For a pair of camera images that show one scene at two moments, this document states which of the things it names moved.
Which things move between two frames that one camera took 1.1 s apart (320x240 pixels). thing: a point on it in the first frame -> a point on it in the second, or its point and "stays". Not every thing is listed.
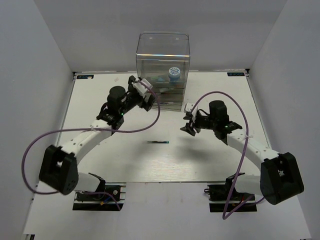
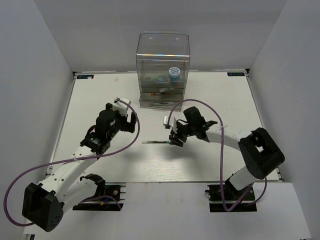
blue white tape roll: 174,74 stays
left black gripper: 146,106 -> 127,126
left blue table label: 85,77 stays
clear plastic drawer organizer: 162,60 stays
